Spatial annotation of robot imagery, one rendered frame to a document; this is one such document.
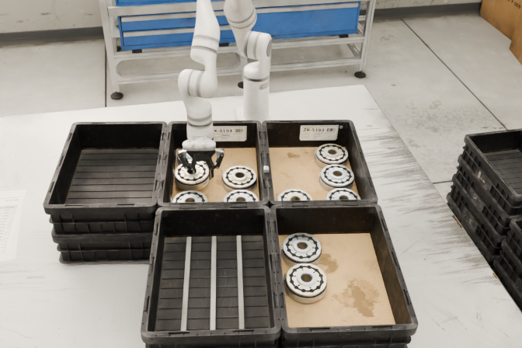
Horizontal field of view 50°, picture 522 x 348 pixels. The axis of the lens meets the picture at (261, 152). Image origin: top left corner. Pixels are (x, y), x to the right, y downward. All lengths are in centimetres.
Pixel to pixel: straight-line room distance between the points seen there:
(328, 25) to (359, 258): 242
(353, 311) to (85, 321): 69
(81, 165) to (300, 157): 70
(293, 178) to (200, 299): 53
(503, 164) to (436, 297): 105
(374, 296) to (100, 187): 86
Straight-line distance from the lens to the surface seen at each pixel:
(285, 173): 178
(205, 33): 152
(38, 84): 404
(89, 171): 184
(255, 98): 200
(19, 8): 449
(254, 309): 142
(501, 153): 267
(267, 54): 193
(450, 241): 186
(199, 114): 154
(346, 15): 378
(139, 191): 173
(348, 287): 148
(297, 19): 369
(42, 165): 212
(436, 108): 382
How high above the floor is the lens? 196
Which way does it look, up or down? 38 degrees down
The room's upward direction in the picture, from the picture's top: 2 degrees clockwise
